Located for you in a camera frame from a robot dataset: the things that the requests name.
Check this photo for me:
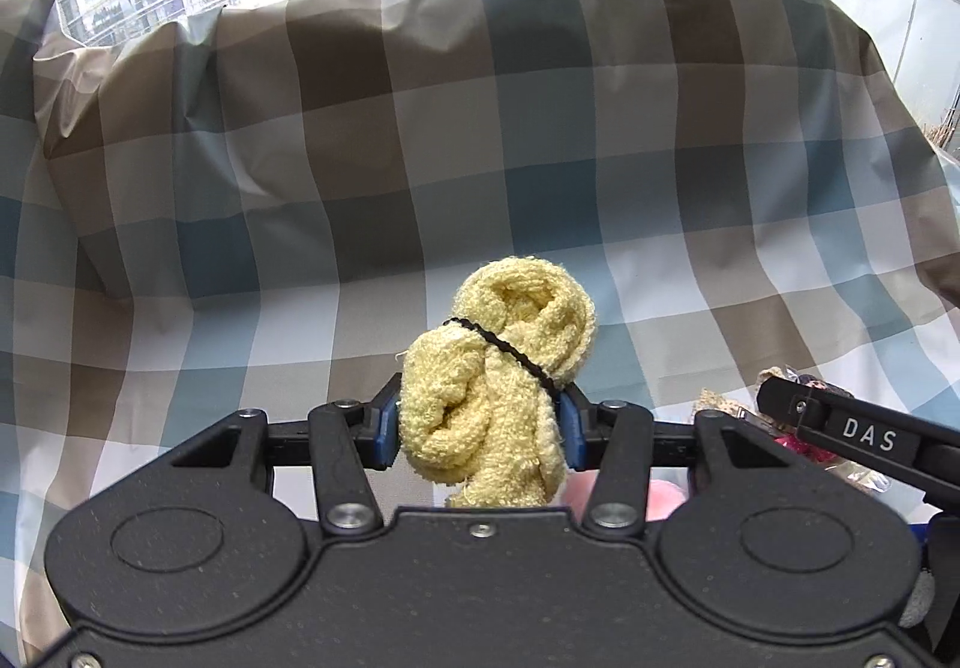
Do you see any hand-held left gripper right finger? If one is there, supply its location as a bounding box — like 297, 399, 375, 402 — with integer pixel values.
555, 387, 788, 535

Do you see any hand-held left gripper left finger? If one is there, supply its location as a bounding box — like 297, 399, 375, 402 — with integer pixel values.
169, 372, 406, 535

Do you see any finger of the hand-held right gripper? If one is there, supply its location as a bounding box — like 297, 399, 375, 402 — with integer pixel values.
756, 375, 809, 441

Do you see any woven basket with fabric lining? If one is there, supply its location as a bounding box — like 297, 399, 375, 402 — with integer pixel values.
686, 368, 931, 511

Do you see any yellow towel roll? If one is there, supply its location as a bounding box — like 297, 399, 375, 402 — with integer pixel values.
396, 255, 599, 510

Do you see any checked tablecloth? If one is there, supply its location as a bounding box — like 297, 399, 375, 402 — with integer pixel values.
0, 0, 960, 639

